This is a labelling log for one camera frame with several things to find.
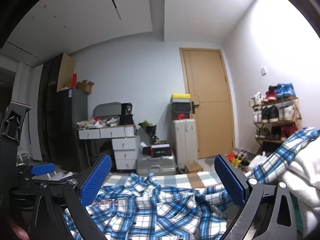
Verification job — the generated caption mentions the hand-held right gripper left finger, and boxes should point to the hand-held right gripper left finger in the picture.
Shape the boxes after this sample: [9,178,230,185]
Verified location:
[30,154,112,240]

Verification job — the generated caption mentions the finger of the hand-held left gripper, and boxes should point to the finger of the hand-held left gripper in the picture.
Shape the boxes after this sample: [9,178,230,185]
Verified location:
[31,163,73,184]

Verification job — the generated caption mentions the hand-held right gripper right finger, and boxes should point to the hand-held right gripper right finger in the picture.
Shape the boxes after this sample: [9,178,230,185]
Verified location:
[214,154,304,240]

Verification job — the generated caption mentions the blue plaid shirt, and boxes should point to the blue plaid shirt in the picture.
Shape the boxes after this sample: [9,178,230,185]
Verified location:
[62,127,320,240]

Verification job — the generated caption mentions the person's left hand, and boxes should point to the person's left hand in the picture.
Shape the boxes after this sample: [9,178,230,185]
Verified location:
[9,221,29,240]

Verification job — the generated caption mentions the colourful toys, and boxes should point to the colourful toys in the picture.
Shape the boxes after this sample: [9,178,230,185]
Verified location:
[226,151,250,168]

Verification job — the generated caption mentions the white plastic bag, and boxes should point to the white plastic bag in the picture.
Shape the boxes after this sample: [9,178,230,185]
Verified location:
[249,155,270,173]

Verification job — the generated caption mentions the small cardboard box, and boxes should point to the small cardboard box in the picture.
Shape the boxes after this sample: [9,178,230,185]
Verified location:
[185,162,203,174]

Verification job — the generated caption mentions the white drawer cabinet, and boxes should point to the white drawer cabinet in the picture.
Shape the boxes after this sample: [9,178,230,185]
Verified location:
[112,135,140,171]

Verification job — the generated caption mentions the black fridge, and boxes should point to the black fridge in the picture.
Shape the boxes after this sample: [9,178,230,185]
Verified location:
[51,88,88,172]

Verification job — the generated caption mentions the white desk with drawers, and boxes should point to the white desk with drawers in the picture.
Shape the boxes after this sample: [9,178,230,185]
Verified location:
[78,125,138,140]

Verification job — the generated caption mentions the brown blue checked bed sheet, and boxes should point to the brown blue checked bed sheet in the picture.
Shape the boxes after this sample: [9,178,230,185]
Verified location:
[102,171,225,188]

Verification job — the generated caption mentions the dark wardrobe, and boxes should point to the dark wardrobe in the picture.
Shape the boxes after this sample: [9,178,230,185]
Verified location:
[37,52,75,165]

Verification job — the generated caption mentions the white upright suitcase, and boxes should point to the white upright suitcase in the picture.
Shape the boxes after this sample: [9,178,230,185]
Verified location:
[172,119,198,171]

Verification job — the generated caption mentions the silver suitcase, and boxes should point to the silver suitcase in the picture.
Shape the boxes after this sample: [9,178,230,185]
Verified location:
[136,155,177,177]

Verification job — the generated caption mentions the black red striped box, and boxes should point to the black red striped box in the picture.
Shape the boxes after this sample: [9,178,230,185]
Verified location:
[150,144,173,158]

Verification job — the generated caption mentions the grey plastic case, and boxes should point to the grey plastic case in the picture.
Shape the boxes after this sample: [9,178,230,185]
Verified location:
[93,102,122,118]

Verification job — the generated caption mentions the black bag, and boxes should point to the black bag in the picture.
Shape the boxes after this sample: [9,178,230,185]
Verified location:
[139,120,158,143]

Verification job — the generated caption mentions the white garment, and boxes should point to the white garment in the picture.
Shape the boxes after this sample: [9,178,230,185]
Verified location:
[281,150,320,238]

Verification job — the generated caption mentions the wooden shoe rack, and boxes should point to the wooden shoe rack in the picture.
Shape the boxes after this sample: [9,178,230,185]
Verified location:
[251,96,302,155]

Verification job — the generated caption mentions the tall black box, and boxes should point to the tall black box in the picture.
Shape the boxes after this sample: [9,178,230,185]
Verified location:
[119,102,135,125]

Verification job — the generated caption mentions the collection of sneakers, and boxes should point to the collection of sneakers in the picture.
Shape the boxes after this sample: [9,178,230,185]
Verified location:
[249,82,302,142]

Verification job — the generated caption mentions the black shoe box red logo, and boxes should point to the black shoe box red logo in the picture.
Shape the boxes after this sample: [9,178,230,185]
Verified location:
[172,110,192,120]

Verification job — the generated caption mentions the grey shoe box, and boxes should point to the grey shoe box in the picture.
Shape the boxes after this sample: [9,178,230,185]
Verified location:
[171,102,192,112]

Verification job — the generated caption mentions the open cardboard box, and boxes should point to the open cardboard box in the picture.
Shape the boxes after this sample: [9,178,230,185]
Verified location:
[76,79,95,94]

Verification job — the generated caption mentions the yellow lid shoe box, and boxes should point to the yellow lid shoe box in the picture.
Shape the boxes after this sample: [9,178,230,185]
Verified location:
[170,94,191,103]

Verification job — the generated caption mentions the wooden door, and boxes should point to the wooden door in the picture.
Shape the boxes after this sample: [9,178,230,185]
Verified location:
[179,47,237,159]

